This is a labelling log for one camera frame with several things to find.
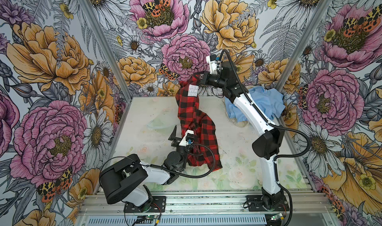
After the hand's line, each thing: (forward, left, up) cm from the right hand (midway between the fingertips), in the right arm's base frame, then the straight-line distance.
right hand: (193, 78), depth 77 cm
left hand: (-19, +6, -20) cm, 27 cm away
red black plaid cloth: (-9, +1, -21) cm, 23 cm away
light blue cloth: (+9, -51, -29) cm, 59 cm away
